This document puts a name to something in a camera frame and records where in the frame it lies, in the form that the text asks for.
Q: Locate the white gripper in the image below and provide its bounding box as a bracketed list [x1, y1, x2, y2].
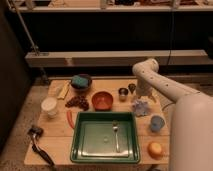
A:
[132, 80, 156, 103]

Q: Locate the light blue towel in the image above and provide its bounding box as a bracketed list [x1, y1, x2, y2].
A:
[132, 100, 149, 117]

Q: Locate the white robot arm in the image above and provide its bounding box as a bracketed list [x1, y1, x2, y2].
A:
[132, 58, 213, 171]

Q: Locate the red bowl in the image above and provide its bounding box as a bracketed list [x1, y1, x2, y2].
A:
[92, 91, 113, 111]

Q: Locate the dark bowl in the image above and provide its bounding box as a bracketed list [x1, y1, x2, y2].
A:
[70, 74, 92, 92]

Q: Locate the dark brown cylinder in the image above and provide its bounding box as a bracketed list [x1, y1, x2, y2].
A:
[128, 83, 136, 94]

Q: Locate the small metal cup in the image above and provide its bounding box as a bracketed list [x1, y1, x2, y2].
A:
[118, 88, 128, 101]

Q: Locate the blue plastic cup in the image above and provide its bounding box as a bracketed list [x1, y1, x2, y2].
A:
[150, 115, 165, 132]

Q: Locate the metal spoon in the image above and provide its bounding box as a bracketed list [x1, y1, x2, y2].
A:
[113, 121, 120, 153]

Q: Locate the green plastic tray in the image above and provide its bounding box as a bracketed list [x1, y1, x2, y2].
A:
[70, 112, 140, 164]

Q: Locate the orange fruit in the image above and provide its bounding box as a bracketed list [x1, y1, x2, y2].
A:
[147, 142, 163, 159]

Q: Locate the bunch of dark grapes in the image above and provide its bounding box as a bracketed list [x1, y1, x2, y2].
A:
[65, 96, 89, 111]

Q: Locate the wooden board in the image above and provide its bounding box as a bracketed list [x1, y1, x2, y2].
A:
[23, 78, 178, 167]

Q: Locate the teal sponge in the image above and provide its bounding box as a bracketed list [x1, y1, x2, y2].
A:
[71, 75, 88, 88]

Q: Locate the orange carrot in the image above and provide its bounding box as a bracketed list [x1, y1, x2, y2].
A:
[67, 110, 75, 129]

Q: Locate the white plastic cup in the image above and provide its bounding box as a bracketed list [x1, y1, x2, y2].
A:
[41, 97, 57, 118]

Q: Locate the grey metal shelf beam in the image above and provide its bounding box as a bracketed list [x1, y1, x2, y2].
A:
[25, 50, 213, 68]

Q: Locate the metal rack pole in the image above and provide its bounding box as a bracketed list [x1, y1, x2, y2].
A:
[9, 0, 51, 84]

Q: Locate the black handled kitchen tool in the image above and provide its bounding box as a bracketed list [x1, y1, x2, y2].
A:
[27, 125, 56, 167]

